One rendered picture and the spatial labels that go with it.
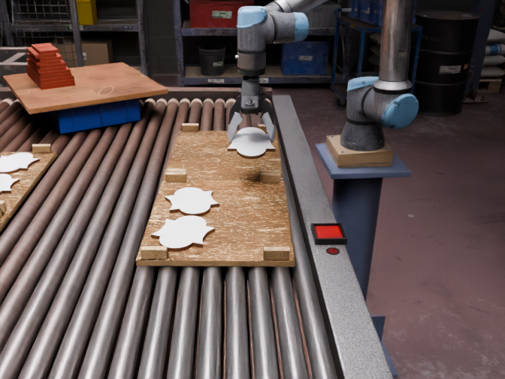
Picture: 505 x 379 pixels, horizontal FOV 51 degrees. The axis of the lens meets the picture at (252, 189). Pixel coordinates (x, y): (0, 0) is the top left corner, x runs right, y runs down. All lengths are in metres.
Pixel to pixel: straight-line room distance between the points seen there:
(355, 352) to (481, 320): 1.73
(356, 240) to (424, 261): 1.08
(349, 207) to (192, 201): 0.70
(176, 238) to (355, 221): 0.86
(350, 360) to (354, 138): 0.99
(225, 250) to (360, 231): 0.84
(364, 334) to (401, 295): 1.68
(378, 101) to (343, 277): 0.68
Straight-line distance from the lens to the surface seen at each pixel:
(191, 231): 1.26
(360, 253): 2.00
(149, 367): 0.97
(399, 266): 2.93
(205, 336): 1.01
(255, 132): 1.52
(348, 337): 1.03
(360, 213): 1.92
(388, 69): 1.67
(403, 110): 1.68
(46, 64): 2.14
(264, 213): 1.36
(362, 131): 1.81
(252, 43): 1.40
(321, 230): 1.31
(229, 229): 1.29
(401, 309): 2.64
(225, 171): 1.59
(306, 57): 5.91
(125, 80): 2.21
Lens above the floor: 1.59
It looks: 26 degrees down
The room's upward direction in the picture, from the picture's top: 1 degrees clockwise
